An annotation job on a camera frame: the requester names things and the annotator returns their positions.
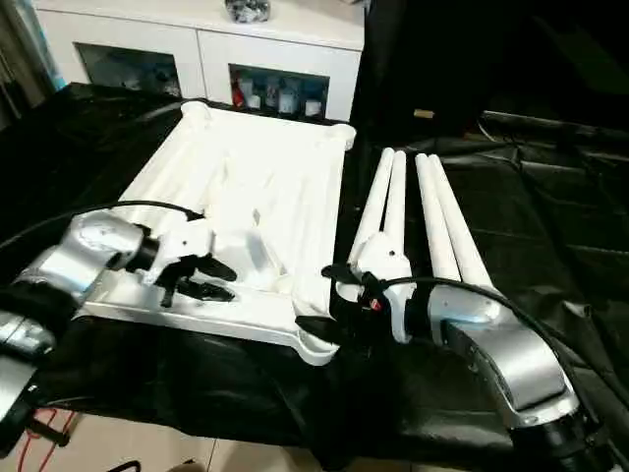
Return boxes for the shiny object on cabinet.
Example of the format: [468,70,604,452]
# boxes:
[224,0,273,24]

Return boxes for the white plastic table top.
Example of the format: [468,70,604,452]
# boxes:
[73,97,358,368]

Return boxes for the black mat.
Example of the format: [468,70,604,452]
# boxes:
[0,81,629,446]

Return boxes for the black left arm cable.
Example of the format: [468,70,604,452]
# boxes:
[0,198,207,250]

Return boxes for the red cable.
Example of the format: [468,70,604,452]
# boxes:
[18,406,81,454]

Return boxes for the white cabinet with glass doors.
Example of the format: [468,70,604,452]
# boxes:
[33,0,368,124]

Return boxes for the white plastic table leg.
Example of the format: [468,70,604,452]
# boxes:
[380,149,409,247]
[414,152,466,286]
[347,146,394,269]
[426,152,507,301]

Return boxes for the black backdrop cloth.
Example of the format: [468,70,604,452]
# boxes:
[351,0,629,148]

